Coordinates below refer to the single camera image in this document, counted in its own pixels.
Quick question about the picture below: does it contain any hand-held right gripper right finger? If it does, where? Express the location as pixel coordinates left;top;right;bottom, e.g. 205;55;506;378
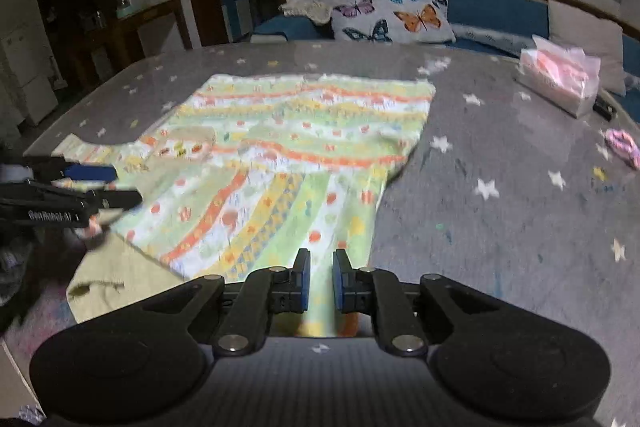
332;248;502;356

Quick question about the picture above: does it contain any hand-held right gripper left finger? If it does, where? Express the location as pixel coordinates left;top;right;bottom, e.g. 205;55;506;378
143;248;312;356

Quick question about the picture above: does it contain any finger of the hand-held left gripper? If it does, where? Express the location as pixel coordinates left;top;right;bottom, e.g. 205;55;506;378
0;157;119;182
24;183;144;212

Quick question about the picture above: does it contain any colourful striped child's dress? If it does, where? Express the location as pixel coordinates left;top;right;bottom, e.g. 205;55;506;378
50;73;437;339

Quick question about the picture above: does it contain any dark cloth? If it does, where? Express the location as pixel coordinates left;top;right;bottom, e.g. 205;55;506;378
0;229;81;333

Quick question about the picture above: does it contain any white cabinet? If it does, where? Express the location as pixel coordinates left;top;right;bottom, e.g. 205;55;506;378
0;18;59;126

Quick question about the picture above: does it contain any wooden side table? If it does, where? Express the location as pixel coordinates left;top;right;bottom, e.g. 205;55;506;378
75;0;194;80

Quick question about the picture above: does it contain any white lace cloth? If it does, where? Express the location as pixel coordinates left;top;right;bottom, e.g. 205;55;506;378
279;0;335;26

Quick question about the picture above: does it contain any butterfly-print pillow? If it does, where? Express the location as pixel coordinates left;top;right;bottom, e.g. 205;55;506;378
329;0;457;45

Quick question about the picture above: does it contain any pink tissue pack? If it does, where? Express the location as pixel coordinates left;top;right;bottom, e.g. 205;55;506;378
515;34;602;122

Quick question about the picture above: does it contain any blue sofa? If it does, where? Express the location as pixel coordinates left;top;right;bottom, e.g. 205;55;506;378
250;0;640;100

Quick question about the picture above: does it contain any small black object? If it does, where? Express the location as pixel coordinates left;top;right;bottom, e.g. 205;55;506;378
592;99;616;122

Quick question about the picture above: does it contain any pink hair scrunchie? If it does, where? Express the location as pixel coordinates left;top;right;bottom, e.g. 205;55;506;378
604;129;640;170

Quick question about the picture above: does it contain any grey cushion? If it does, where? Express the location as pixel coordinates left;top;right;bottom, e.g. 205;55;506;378
546;0;628;96

